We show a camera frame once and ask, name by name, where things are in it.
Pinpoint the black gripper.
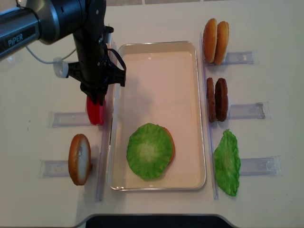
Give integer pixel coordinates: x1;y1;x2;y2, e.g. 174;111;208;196
67;60;126;105

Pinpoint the red tomato slice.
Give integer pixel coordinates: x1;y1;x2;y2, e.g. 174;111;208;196
86;96;98;125
96;100;105;125

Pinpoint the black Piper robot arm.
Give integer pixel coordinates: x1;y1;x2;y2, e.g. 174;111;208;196
0;0;126;104

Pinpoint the green lettuce leaf on bun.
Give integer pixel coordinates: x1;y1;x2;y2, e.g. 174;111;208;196
126;123;172;181

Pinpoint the brown meat patty front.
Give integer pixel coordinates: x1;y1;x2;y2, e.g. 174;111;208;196
206;77;216;123

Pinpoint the green lettuce leaf in rack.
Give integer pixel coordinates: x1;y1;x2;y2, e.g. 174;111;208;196
214;129;241;197

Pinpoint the bun slice left rack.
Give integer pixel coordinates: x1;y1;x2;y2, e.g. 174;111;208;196
68;134;91;186

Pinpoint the bun slice rack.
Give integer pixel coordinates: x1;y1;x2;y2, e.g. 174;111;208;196
214;21;229;65
68;134;91;186

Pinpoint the white rectangular tray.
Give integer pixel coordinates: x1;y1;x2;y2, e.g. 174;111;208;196
107;41;206;191

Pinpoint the clear acrylic left rack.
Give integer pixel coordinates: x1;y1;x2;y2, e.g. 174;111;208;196
38;85;114;201

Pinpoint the clear acrylic rack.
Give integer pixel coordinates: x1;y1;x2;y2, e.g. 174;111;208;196
200;37;282;200
38;85;114;201

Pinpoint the bottom bun slice on tray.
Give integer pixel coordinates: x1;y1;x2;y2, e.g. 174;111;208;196
163;127;175;165

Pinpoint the black table edge pad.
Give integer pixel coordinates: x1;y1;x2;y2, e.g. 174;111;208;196
85;215;232;228

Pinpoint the sesame top bun slice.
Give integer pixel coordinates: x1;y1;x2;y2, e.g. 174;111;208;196
203;18;217;63

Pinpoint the clear acrylic right rack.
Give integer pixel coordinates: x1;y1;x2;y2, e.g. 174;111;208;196
200;37;282;200

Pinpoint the white cable with connector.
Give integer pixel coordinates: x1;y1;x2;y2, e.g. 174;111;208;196
25;45;78;78

